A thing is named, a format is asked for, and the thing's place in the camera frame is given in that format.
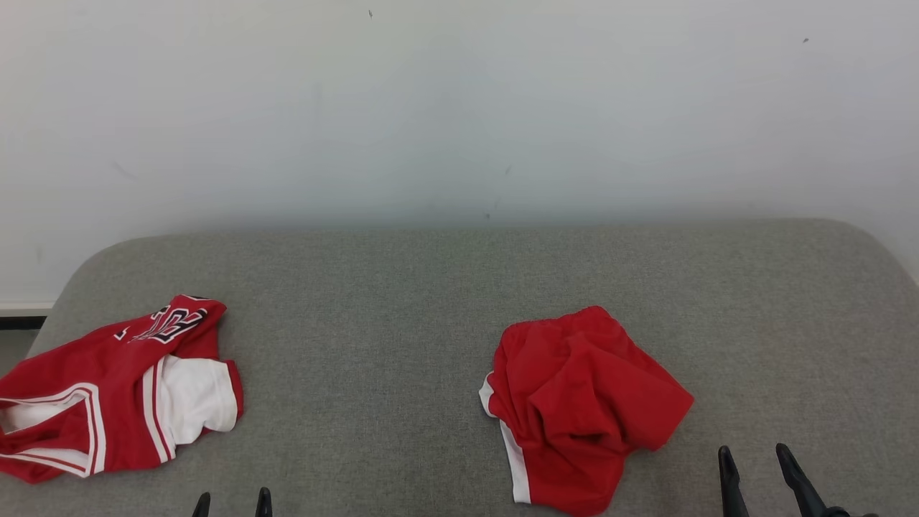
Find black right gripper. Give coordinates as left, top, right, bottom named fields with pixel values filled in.
left=718, top=443, right=880, bottom=517

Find red basketball jersey number 23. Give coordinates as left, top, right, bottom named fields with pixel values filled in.
left=0, top=294, right=245, bottom=484

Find red shorts with white stripe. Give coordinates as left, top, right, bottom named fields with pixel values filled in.
left=479, top=306, right=695, bottom=517

